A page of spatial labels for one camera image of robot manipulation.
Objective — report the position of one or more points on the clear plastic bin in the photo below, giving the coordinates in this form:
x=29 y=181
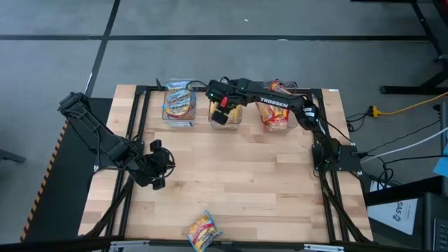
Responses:
x=180 y=123
x=294 y=120
x=225 y=126

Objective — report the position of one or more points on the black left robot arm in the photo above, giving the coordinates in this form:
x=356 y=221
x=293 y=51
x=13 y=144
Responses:
x=101 y=140

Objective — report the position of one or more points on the black post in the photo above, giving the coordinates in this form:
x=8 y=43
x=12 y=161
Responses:
x=158 y=84

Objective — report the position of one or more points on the black beam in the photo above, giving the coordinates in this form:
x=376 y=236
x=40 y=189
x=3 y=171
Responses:
x=52 y=245

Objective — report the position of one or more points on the dark floor stand foot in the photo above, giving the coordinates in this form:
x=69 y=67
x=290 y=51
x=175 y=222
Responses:
x=12 y=156

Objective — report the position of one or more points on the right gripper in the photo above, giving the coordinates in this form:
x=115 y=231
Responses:
x=224 y=91

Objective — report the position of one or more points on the black desk leg frame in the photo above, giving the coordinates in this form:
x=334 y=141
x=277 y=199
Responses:
x=402 y=90

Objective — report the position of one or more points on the black equipment case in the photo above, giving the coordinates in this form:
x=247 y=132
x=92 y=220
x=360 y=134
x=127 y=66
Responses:
x=425 y=217

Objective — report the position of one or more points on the black platform with hazard stripe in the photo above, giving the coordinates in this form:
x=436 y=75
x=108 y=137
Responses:
x=70 y=196

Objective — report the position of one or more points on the white paper sign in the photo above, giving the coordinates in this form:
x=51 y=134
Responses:
x=388 y=213

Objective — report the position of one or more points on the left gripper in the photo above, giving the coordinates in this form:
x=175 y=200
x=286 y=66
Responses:
x=152 y=168

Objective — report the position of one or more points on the black aluminium table frame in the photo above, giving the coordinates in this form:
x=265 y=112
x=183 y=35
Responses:
x=316 y=94

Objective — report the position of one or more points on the silver bracket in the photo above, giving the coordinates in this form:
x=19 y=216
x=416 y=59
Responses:
x=322 y=248
x=129 y=245

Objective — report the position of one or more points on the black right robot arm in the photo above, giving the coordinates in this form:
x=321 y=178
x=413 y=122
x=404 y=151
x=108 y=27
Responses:
x=276 y=101

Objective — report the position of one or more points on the blue paper sheet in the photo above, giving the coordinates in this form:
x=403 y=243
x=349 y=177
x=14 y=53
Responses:
x=442 y=164

